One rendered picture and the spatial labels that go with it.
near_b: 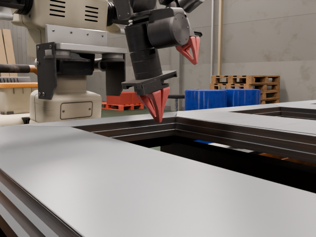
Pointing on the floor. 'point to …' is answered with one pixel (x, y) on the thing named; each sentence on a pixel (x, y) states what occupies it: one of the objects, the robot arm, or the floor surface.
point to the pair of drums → (220, 99)
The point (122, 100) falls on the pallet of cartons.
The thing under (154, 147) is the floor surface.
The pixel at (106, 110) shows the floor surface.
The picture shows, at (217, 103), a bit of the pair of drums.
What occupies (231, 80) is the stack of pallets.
